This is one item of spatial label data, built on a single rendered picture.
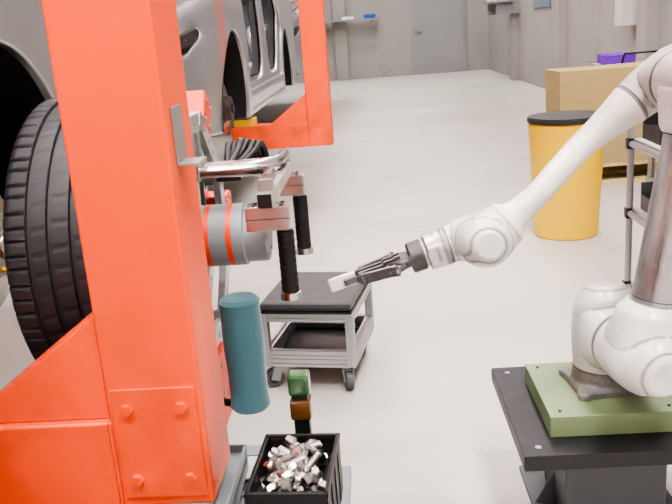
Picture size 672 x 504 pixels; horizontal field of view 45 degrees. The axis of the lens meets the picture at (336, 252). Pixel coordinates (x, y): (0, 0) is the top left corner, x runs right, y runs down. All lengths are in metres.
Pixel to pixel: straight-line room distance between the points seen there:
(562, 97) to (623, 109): 4.70
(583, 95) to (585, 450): 4.93
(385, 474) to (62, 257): 1.27
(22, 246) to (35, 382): 0.30
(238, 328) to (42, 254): 0.43
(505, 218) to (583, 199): 3.05
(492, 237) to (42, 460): 0.95
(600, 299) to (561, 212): 2.74
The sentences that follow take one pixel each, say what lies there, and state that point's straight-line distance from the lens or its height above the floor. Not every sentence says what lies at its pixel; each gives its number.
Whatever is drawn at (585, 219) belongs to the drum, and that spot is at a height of 0.12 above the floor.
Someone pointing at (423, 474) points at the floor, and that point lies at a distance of 2.46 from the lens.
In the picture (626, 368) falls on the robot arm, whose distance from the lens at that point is 1.88.
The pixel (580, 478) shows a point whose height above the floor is 0.16.
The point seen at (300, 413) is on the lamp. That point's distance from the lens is 1.55.
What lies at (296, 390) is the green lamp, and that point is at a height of 0.63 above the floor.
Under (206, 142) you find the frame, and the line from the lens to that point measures 1.93.
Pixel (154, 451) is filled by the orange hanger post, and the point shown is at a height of 0.63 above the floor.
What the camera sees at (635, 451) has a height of 0.30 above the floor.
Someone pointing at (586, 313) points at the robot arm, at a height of 0.57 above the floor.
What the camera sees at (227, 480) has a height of 0.15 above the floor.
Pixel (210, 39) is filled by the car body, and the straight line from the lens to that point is 4.59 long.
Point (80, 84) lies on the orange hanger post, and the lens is 1.26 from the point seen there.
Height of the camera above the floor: 1.28
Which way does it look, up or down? 16 degrees down
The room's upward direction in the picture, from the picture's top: 4 degrees counter-clockwise
